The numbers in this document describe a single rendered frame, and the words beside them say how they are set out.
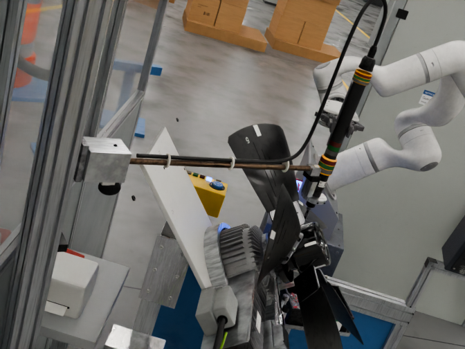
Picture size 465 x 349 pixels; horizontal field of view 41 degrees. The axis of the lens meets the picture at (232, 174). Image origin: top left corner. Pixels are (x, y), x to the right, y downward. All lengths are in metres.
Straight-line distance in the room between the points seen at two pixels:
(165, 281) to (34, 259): 0.40
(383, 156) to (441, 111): 0.28
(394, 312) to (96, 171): 1.36
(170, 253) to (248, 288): 0.22
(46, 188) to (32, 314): 0.32
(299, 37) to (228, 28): 1.29
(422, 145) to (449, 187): 1.50
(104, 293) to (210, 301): 0.49
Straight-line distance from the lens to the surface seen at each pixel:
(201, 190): 2.05
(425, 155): 2.26
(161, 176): 1.49
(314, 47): 9.94
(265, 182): 1.62
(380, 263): 3.92
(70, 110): 1.21
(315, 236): 1.60
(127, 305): 3.21
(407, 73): 1.84
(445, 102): 2.12
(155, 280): 1.65
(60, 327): 1.69
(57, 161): 1.26
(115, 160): 1.30
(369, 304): 2.30
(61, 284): 1.66
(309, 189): 1.65
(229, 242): 1.63
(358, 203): 3.71
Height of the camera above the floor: 1.96
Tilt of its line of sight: 24 degrees down
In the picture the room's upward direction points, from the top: 19 degrees clockwise
